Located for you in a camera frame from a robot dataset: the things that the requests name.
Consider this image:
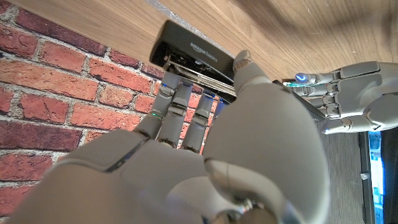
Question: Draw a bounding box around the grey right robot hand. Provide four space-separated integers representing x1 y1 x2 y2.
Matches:
6 49 331 224

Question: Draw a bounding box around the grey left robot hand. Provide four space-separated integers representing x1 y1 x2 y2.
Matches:
291 61 398 135

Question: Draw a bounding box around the black remote control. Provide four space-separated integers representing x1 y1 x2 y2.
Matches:
149 19 327 123

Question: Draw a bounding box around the red brick printed backdrop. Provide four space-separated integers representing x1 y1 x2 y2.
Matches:
0 0 229 218

